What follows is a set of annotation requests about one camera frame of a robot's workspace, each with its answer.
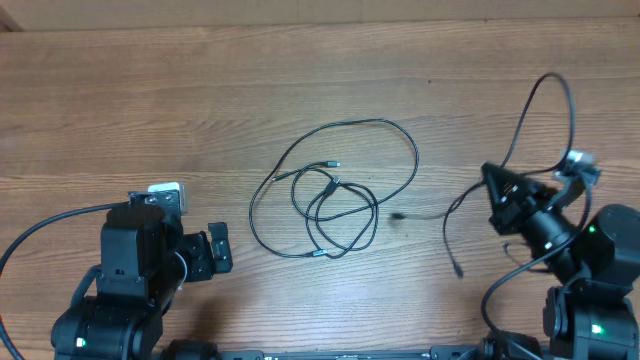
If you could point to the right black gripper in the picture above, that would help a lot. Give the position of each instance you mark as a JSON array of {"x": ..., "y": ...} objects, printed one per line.
[{"x": 502, "y": 217}]

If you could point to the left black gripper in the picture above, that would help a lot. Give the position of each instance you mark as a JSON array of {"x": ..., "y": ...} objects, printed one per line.
[{"x": 202, "y": 265}]

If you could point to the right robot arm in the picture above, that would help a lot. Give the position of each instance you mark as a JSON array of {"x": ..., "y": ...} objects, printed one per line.
[{"x": 588, "y": 315}]

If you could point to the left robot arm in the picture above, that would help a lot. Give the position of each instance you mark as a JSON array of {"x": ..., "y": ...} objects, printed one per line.
[{"x": 117, "y": 310}]

